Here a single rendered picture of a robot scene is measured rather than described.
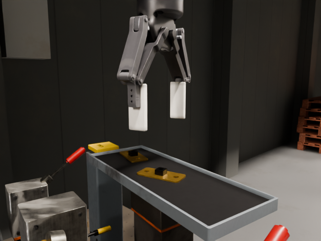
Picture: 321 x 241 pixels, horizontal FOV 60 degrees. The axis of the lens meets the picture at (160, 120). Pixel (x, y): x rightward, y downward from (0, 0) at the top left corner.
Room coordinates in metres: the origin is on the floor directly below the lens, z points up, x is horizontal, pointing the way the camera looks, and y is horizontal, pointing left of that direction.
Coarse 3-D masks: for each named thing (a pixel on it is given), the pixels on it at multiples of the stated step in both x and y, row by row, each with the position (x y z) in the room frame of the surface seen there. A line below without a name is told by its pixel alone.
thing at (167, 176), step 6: (144, 168) 0.50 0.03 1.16; (150, 168) 0.50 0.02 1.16; (156, 168) 0.48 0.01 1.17; (162, 168) 0.48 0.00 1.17; (138, 174) 0.48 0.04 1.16; (144, 174) 0.47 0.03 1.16; (150, 174) 0.47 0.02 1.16; (156, 174) 0.47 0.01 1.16; (162, 174) 0.46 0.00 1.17; (168, 174) 0.47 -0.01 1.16; (174, 174) 0.47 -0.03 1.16; (180, 174) 0.47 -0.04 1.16; (168, 180) 0.45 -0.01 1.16; (174, 180) 0.44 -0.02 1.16; (180, 180) 0.45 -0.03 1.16
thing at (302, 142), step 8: (320, 96) 5.61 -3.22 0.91; (304, 104) 4.89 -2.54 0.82; (312, 104) 5.28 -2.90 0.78; (320, 104) 5.37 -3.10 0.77; (304, 112) 4.88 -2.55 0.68; (312, 112) 5.25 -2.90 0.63; (320, 112) 5.42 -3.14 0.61; (304, 120) 4.87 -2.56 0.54; (312, 120) 5.22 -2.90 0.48; (320, 120) 4.67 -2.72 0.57; (304, 128) 4.96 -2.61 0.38; (312, 128) 4.78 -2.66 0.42; (320, 128) 4.69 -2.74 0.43; (304, 136) 4.84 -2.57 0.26; (312, 136) 4.75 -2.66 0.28; (320, 136) 4.75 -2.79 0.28; (304, 144) 4.83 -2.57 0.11; (312, 144) 4.74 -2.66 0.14; (320, 144) 4.67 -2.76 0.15; (320, 152) 4.64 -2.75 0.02
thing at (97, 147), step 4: (92, 144) 0.70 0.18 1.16; (96, 144) 0.70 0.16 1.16; (100, 144) 0.70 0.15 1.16; (104, 144) 0.70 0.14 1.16; (108, 144) 0.70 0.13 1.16; (112, 144) 0.70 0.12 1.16; (88, 148) 0.69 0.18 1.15; (92, 148) 0.67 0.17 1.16; (96, 148) 0.66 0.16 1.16; (100, 148) 0.66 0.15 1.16; (104, 148) 0.66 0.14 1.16; (108, 148) 0.67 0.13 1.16; (112, 148) 0.67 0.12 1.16; (116, 148) 0.68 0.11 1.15; (96, 152) 0.65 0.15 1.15
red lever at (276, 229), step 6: (276, 228) 0.31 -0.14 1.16; (282, 228) 0.30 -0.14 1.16; (270, 234) 0.30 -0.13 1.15; (276, 234) 0.30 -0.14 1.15; (282, 234) 0.30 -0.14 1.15; (288, 234) 0.30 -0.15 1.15; (264, 240) 0.30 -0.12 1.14; (270, 240) 0.30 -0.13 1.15; (276, 240) 0.29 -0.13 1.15; (282, 240) 0.30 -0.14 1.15
